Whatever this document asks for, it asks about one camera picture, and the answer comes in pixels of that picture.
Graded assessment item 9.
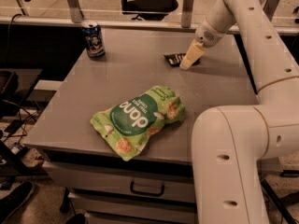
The black rxbar chocolate bar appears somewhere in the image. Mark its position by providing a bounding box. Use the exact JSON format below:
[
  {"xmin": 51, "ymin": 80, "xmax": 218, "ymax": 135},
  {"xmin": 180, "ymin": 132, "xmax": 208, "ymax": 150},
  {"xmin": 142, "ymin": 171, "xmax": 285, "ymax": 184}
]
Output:
[{"xmin": 164, "ymin": 53, "xmax": 191, "ymax": 68}]

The black office chair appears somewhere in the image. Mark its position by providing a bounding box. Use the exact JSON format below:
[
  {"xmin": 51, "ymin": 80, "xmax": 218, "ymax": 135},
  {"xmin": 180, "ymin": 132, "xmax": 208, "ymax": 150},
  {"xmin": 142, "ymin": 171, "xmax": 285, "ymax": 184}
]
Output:
[{"xmin": 121, "ymin": 0, "xmax": 178, "ymax": 21}]

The green chips bag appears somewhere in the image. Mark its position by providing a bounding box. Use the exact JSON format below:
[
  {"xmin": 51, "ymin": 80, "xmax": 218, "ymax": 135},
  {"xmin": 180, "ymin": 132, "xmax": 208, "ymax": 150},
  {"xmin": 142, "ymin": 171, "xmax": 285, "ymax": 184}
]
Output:
[{"xmin": 90, "ymin": 86, "xmax": 185, "ymax": 161}]

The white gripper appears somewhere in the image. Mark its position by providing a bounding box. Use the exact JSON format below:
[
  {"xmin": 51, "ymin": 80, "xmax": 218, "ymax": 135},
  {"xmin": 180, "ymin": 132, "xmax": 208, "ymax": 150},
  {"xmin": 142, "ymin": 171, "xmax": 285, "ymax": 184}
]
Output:
[{"xmin": 179, "ymin": 19, "xmax": 226, "ymax": 70}]

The black drawer handle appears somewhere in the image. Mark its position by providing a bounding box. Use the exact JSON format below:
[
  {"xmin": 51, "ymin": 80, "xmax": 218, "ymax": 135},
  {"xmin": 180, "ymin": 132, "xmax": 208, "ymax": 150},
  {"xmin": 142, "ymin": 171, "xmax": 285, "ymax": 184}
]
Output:
[{"xmin": 130, "ymin": 181, "xmax": 165, "ymax": 197}]

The metal railing frame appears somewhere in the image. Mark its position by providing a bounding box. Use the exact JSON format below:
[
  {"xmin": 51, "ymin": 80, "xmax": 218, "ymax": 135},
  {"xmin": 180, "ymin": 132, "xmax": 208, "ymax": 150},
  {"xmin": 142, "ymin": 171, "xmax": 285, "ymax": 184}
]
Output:
[{"xmin": 0, "ymin": 0, "xmax": 299, "ymax": 35}]

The black cable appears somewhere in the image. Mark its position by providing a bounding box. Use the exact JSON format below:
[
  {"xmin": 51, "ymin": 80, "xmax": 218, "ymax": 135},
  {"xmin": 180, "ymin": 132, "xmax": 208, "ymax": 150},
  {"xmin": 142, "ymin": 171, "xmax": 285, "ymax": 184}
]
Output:
[{"xmin": 4, "ymin": 13, "xmax": 24, "ymax": 67}]

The grey drawer cabinet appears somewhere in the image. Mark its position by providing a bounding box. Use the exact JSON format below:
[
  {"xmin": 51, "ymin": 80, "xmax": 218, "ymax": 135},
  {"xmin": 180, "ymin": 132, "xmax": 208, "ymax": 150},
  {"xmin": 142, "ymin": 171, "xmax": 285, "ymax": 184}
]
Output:
[{"xmin": 25, "ymin": 28, "xmax": 255, "ymax": 224}]

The blue pepsi can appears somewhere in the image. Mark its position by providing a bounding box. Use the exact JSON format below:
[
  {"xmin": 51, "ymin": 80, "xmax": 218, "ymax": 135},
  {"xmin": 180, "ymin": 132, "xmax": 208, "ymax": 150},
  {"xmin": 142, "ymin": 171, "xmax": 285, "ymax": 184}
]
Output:
[{"xmin": 81, "ymin": 21, "xmax": 106, "ymax": 59}]

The black shoe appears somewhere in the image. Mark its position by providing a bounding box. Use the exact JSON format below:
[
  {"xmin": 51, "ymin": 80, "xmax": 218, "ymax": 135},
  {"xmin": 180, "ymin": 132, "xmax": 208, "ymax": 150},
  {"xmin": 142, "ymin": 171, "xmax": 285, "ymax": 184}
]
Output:
[{"xmin": 0, "ymin": 181, "xmax": 35, "ymax": 224}]

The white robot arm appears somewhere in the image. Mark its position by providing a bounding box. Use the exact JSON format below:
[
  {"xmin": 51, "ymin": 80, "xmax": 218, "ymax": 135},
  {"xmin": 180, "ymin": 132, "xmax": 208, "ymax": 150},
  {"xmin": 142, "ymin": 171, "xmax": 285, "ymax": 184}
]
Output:
[{"xmin": 192, "ymin": 0, "xmax": 299, "ymax": 224}]

